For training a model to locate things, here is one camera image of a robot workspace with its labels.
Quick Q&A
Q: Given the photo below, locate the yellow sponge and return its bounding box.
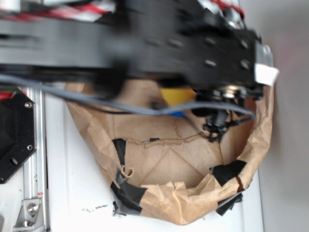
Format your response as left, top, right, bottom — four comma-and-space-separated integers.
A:
160, 88, 195, 106

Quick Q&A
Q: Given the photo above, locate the grey cable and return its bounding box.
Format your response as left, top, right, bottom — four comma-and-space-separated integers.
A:
0, 73, 255, 124

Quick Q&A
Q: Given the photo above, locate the red white cable bundle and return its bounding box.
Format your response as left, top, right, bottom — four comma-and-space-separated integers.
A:
0, 1, 116, 22

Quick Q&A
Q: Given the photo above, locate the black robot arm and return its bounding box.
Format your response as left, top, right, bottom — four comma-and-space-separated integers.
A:
0, 0, 279, 141

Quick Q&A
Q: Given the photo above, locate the aluminium extrusion rail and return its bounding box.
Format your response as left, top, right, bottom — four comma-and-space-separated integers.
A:
22, 87, 50, 232

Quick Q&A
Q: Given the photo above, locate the metal corner bracket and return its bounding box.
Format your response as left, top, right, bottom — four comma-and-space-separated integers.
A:
13, 198, 46, 232

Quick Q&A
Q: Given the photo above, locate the brown paper bag tray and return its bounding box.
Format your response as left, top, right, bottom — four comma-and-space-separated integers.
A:
68, 87, 274, 225

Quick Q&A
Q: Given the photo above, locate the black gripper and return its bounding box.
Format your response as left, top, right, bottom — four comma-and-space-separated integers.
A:
154, 0, 278, 142

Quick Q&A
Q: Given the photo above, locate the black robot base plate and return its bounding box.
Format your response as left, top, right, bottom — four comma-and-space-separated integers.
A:
0, 90, 36, 184

